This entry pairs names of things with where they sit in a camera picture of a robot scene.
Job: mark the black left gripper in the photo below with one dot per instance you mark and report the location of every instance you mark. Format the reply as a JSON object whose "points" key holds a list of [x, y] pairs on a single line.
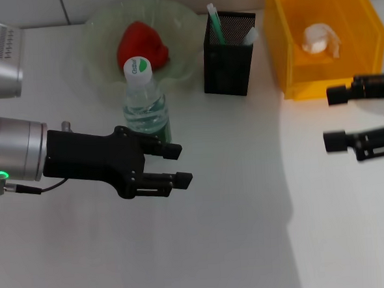
{"points": [[88, 160]]}

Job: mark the black mesh pen holder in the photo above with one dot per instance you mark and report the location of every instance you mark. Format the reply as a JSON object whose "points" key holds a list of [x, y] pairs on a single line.
{"points": [[227, 73]]}

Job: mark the green utility knife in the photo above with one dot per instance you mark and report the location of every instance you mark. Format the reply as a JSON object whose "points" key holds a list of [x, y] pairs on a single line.
{"points": [[216, 21]]}

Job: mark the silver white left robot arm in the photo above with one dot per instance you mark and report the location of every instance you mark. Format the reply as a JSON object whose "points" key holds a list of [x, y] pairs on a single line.
{"points": [[12, 145]]}

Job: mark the grey pen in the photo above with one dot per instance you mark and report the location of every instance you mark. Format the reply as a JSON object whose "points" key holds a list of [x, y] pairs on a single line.
{"points": [[250, 36]]}

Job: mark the red-orange fruit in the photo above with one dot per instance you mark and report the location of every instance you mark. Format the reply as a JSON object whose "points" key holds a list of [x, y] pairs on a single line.
{"points": [[143, 42]]}

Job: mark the white paper ball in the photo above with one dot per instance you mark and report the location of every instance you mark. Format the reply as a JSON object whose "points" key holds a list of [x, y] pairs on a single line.
{"points": [[316, 38]]}

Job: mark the green glass fruit plate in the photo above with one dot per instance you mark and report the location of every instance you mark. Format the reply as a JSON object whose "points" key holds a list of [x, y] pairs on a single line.
{"points": [[179, 37]]}

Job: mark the yellow plastic bin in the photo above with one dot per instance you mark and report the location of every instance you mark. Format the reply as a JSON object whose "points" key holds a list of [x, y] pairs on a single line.
{"points": [[337, 73]]}

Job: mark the clear green-label water bottle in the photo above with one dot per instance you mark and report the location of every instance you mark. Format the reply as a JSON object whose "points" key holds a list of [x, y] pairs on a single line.
{"points": [[145, 104]]}

